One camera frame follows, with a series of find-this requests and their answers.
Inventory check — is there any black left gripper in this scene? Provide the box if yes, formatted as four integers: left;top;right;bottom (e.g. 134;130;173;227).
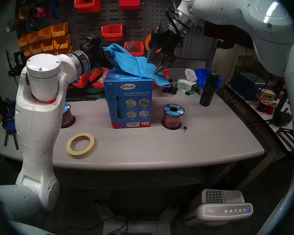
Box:
90;47;113;69

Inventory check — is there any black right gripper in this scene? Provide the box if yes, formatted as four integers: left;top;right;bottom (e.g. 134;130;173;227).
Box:
147;34;183;74

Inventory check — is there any blue microfiber towel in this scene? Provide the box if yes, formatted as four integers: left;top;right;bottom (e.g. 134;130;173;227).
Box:
103;43;171;87

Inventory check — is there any blue shop towel box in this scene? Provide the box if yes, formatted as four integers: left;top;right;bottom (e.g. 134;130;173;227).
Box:
104;68;153;129

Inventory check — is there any red bin with red tools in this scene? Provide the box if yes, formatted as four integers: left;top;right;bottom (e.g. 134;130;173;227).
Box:
153;69;170;87

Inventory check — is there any orange tape roll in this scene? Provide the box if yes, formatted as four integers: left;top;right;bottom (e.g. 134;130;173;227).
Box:
145;34;153;53

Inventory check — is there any red bin with plastic bag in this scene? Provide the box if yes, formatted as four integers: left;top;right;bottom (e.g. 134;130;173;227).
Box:
124;41;144;57

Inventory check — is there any clear plastic bag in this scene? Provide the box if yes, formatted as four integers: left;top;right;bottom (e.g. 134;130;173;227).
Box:
126;40;139;52

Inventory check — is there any green cutting mat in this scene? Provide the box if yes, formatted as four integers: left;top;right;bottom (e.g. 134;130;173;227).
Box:
65;86;106;101

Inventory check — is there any Kimtech tissue box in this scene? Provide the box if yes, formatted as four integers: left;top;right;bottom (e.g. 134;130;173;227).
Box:
177;69;200;95

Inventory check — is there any yellow bin labelled M3-4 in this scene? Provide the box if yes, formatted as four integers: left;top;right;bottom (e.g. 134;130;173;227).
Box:
53;34;71;49

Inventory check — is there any dark grey pegboard panel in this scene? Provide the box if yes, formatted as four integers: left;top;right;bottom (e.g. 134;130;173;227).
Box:
17;0;218;63

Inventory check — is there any blue plastic bin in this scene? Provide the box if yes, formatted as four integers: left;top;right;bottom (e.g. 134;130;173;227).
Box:
196;69;221;89

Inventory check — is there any yellow bin labelled M3X6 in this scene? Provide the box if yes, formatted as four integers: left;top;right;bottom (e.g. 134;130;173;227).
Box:
51;22;69;37

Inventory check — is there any black cylindrical bottle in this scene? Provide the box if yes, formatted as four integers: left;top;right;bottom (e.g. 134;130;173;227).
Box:
199;71;220;107

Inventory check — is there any dark red plastic bin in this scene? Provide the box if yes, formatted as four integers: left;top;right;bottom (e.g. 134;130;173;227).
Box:
119;0;141;11

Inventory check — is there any blue hand tool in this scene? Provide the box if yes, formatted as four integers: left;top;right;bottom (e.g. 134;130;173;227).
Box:
51;0;59;20

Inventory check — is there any black monitor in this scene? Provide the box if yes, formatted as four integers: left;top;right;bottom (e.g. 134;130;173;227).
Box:
203;19;256;50

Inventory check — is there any black metal stand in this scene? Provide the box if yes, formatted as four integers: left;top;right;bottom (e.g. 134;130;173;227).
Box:
7;50;27;78

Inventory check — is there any blue equipment case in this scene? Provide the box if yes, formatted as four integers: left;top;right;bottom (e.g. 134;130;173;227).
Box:
231;72;258;101

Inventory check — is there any red yellow tape roll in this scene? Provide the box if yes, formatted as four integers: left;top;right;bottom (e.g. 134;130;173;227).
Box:
17;5;29;22

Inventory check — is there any beige masking tape roll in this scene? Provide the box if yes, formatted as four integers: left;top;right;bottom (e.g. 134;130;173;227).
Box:
66;133;96;159

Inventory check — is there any blue clamp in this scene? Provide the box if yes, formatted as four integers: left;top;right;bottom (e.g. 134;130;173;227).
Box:
1;113;19;150
4;97;16;111

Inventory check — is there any small cardboard box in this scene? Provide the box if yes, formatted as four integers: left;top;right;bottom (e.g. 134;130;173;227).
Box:
256;89;276;101

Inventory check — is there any black power adapter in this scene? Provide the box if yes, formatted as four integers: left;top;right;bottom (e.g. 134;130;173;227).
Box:
272;108;292;127

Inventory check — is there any black power strip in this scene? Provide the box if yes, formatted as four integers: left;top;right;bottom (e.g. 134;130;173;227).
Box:
113;214;161;223

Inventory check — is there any white air purifier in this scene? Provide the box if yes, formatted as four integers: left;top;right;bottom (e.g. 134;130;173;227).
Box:
184;189;253;226

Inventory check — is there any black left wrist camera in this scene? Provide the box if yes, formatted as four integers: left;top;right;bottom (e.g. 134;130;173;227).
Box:
85;34;103;51

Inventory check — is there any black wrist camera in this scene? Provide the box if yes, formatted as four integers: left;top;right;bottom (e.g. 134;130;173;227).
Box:
152;29;177;48
85;34;103;51

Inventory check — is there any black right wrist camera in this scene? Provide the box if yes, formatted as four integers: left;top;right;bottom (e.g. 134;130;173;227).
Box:
152;29;177;48

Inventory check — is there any red wire spool labelled 18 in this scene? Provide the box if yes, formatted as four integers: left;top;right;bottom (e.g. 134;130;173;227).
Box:
161;104;185;130

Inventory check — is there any red wire spool labelled 20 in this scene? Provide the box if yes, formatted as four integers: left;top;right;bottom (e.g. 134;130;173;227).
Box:
61;104;76;129

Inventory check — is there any grey duct tape roll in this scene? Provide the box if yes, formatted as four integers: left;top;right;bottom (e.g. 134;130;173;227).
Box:
6;19;19;32

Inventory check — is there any small red wire spool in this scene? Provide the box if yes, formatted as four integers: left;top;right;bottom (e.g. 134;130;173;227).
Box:
265;102;277;115
257;100;269;113

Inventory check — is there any black triangular frame stand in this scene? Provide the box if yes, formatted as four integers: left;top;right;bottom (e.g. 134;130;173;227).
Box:
276;127;294;155

